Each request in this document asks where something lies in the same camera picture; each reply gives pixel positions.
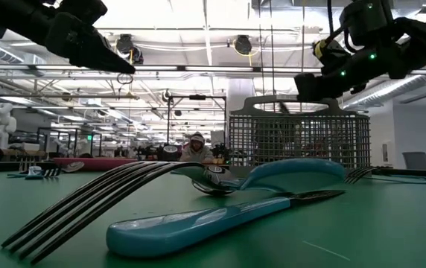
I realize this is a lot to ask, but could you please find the black ceiling cable reel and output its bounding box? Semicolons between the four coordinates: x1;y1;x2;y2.
115;33;145;66
233;34;254;57

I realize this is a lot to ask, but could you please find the person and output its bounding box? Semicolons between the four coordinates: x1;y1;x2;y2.
179;131;216;164

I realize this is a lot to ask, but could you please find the black background rig frame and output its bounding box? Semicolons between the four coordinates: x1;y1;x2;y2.
165;94;228;150

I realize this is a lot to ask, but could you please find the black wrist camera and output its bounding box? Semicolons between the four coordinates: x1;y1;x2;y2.
311;36;352;75
57;0;109;26

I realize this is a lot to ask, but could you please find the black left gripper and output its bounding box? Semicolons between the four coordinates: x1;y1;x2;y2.
44;10;137;74

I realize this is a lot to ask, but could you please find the blue-handled metal fork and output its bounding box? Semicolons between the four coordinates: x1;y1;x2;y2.
0;160;236;266
25;166;63;181
18;158;37;174
343;166;426;185

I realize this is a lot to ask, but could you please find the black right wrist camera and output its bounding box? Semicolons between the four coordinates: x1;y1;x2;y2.
311;36;352;75

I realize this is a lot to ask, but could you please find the grey mesh cutlery basket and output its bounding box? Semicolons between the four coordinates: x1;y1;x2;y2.
229;94;372;178

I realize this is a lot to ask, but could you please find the pink round plate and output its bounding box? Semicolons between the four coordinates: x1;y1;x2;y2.
52;156;139;173

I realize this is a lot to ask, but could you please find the silver ventilation duct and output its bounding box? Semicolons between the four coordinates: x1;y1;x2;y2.
341;74;426;110

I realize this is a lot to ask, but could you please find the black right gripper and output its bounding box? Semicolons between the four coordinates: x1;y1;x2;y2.
293;47;401;103

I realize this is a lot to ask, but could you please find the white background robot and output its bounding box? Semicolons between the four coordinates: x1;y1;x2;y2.
0;102;18;150

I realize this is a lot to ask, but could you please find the hanging wire loop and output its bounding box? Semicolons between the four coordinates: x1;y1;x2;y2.
116;71;135;86

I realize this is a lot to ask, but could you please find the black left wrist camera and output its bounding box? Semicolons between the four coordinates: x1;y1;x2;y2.
57;0;109;26

